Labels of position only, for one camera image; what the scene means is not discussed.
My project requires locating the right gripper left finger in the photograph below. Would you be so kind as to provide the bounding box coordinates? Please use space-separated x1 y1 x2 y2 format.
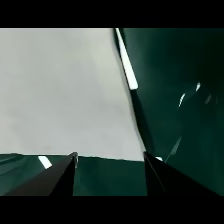
2 151 79 197

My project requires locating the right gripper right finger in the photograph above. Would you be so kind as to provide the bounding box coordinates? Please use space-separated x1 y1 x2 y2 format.
143 151 222 197

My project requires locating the white garment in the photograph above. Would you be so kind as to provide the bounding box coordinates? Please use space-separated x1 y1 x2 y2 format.
0 28 147 162

